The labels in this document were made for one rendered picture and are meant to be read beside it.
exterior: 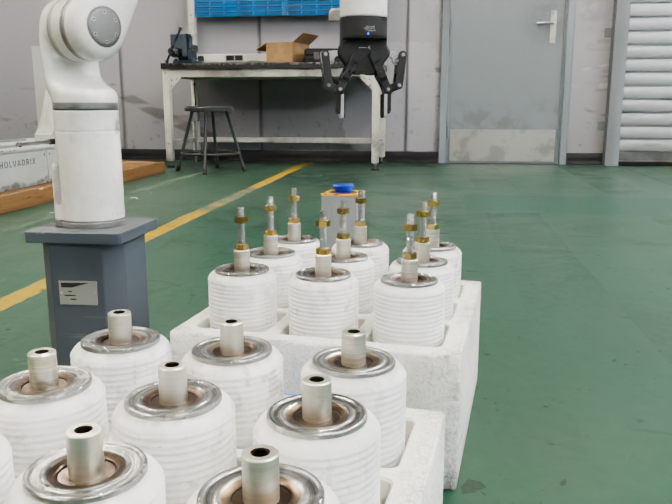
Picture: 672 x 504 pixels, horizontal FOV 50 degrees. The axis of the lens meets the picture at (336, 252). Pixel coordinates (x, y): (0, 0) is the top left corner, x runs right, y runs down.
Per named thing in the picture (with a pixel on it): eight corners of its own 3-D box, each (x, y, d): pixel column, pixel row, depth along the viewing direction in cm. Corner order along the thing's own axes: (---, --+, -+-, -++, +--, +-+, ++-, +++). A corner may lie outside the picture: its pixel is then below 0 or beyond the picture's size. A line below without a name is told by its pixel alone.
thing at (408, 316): (451, 402, 101) (455, 277, 97) (426, 430, 93) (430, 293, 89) (388, 390, 105) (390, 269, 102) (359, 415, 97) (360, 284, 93)
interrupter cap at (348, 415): (251, 436, 51) (251, 427, 51) (285, 395, 59) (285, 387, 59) (354, 449, 50) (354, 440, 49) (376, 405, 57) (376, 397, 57)
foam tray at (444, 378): (174, 454, 101) (168, 330, 97) (270, 359, 138) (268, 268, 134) (455, 491, 91) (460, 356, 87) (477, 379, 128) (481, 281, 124)
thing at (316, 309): (335, 420, 95) (335, 287, 92) (276, 404, 100) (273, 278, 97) (369, 395, 103) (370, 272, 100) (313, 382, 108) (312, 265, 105)
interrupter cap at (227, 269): (275, 276, 99) (275, 271, 99) (221, 280, 96) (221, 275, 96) (261, 264, 106) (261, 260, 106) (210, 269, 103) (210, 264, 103)
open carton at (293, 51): (273, 66, 574) (273, 37, 570) (319, 65, 560) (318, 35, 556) (255, 64, 547) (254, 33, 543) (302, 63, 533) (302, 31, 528)
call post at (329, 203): (320, 353, 141) (320, 195, 135) (330, 342, 148) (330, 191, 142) (356, 356, 140) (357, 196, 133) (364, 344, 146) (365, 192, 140)
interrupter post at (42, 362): (23, 393, 59) (19, 355, 59) (41, 382, 61) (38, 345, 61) (48, 396, 59) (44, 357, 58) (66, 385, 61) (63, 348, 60)
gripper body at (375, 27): (340, 10, 109) (340, 74, 111) (395, 11, 110) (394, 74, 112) (333, 15, 116) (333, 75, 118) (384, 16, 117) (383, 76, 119)
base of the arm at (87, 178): (49, 228, 106) (40, 110, 102) (80, 218, 115) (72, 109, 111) (109, 230, 105) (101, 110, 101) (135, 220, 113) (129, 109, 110)
